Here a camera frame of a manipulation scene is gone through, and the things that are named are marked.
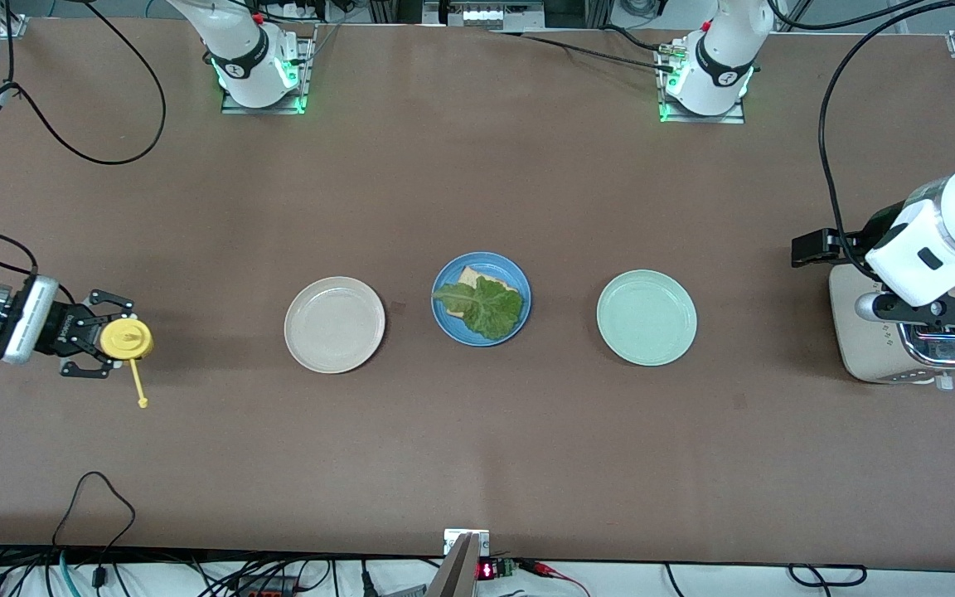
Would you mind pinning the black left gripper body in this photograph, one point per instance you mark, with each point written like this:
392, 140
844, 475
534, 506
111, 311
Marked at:
869, 235

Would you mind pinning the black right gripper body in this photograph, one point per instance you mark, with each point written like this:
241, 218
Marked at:
65, 331

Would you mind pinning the yellow squeeze bottle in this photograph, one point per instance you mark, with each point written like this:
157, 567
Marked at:
127, 338

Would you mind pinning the green lettuce leaf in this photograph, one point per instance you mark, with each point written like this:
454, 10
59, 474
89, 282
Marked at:
490, 311

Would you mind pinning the pale green round plate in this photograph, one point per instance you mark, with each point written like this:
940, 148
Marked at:
647, 317

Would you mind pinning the pale beige round plate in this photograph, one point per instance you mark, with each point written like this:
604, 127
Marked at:
334, 325

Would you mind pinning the blue round plate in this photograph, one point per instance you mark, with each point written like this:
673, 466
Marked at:
490, 258

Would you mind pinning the beige chrome toaster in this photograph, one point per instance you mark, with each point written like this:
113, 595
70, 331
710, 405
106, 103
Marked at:
867, 356

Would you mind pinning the toasted bread slice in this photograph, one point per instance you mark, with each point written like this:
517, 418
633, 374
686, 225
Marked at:
471, 275

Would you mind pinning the white power strip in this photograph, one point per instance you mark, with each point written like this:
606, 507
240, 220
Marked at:
486, 15

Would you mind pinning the red clip lead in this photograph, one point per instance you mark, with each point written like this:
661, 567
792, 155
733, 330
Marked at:
548, 569

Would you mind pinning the small board with red display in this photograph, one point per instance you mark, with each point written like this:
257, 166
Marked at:
496, 570

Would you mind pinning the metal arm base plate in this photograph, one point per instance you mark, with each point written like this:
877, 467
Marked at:
730, 117
237, 108

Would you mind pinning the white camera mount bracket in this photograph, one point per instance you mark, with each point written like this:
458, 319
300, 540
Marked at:
453, 539

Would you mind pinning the grey camera post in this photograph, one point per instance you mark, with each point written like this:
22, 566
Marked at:
457, 576

